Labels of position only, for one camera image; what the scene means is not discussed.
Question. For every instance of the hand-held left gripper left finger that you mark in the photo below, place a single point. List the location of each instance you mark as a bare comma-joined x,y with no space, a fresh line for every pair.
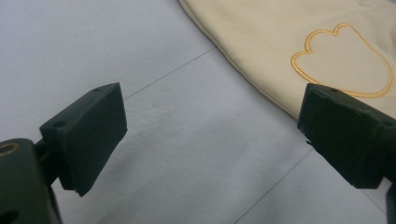
93,133

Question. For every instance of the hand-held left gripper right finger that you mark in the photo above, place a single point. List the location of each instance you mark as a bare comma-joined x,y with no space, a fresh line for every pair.
348,137

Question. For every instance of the cream cloth garment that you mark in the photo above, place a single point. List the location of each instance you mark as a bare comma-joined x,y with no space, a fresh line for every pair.
264,37

